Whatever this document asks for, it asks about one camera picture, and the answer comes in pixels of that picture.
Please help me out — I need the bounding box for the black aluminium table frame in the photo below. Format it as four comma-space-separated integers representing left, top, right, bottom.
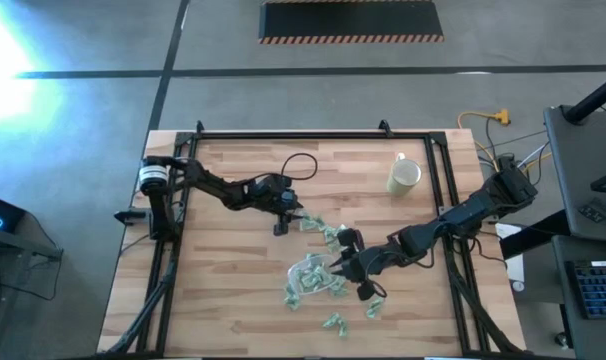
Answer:
98, 119, 527, 359

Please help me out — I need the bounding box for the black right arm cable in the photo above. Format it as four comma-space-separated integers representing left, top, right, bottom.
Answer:
366, 279, 388, 300

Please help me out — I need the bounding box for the black hazard striped floor mat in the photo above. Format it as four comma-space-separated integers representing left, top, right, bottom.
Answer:
258, 0, 445, 45

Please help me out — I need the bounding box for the small black remote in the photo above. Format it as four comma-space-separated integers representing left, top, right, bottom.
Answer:
577, 199, 606, 224

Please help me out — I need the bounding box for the pale green cup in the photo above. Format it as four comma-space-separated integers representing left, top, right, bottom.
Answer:
385, 152, 423, 197

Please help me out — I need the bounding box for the black side stand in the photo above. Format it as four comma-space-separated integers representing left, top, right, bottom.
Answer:
0, 224, 65, 360

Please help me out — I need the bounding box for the black desk support bar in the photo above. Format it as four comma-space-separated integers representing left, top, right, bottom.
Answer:
500, 209, 572, 261

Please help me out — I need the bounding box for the grey desk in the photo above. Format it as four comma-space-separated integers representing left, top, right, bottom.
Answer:
542, 104, 606, 244
550, 234, 606, 360

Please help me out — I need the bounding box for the backlit computer keyboard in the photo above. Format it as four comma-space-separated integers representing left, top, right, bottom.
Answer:
565, 259, 606, 320

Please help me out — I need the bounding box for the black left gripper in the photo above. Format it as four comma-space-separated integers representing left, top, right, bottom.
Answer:
255, 175, 307, 222

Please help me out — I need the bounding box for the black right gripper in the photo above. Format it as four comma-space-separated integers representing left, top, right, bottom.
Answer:
329, 227, 409, 284

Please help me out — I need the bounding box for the yellow extension cord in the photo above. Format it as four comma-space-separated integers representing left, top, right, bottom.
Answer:
456, 108, 554, 174

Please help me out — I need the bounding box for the clear plastic bin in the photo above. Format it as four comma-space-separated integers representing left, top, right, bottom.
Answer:
286, 252, 337, 297

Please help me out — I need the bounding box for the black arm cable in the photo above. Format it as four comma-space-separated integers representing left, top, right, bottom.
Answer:
280, 152, 319, 182
366, 279, 388, 300

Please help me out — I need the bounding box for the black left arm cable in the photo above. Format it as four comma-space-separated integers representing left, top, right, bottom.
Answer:
280, 152, 319, 182

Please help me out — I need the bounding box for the black pole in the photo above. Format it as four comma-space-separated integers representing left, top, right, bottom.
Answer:
562, 69, 606, 126

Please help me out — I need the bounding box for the white paper sheet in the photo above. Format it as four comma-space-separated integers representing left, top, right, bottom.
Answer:
495, 222, 527, 284

